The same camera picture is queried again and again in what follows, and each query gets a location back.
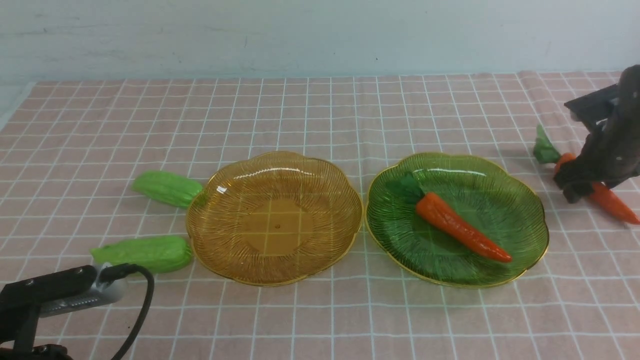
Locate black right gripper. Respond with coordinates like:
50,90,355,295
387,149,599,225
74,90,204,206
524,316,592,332
553,64,640,204

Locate orange toy carrot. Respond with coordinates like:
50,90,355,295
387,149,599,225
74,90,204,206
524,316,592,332
533,124,640,225
385,173,513,264

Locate green toy gourd front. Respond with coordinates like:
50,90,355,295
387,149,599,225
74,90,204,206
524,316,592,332
89,235,194,274

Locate green toy gourd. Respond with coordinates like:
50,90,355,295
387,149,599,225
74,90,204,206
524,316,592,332
89,235,194,274
131,170,203,209

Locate green ribbed plastic plate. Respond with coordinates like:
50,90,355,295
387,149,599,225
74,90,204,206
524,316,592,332
365,152,550,289

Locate amber ribbed plastic plate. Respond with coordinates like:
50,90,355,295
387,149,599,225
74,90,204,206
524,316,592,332
185,151,364,287

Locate green toy gourd back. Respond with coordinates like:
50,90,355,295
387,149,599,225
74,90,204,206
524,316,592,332
131,170,203,209

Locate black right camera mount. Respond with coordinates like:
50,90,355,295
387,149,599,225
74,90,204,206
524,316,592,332
564,83,619,133

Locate black camera cable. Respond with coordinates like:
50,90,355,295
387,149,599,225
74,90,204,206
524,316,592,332
100,263,155,360

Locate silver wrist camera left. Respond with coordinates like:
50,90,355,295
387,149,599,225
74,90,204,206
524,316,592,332
38,263,128,319

